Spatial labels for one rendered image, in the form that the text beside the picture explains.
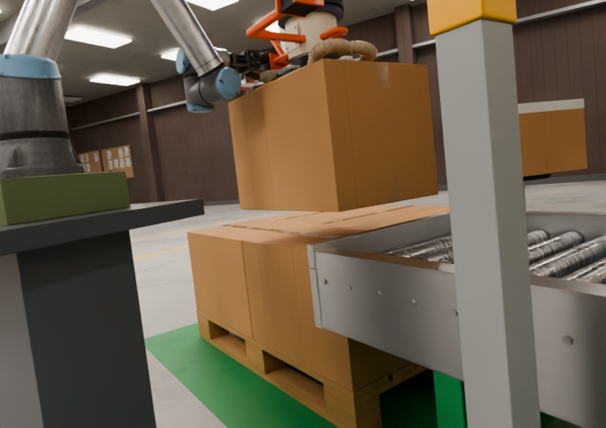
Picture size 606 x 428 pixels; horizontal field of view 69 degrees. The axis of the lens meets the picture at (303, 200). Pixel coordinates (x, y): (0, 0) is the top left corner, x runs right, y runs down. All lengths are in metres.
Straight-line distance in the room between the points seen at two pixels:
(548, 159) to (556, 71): 6.94
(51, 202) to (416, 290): 0.74
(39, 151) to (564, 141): 2.58
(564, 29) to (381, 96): 8.65
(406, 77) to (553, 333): 0.87
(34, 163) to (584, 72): 9.29
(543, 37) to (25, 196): 9.42
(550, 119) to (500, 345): 2.38
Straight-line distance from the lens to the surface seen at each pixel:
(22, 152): 1.08
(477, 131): 0.51
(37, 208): 1.00
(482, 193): 0.51
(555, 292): 0.71
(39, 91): 1.11
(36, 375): 1.04
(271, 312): 1.65
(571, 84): 9.69
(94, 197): 1.06
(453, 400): 0.89
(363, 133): 1.23
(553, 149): 2.86
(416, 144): 1.37
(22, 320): 1.03
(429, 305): 0.84
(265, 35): 1.38
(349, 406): 1.42
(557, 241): 1.29
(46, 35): 1.37
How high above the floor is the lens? 0.80
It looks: 4 degrees down
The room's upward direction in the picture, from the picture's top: 6 degrees counter-clockwise
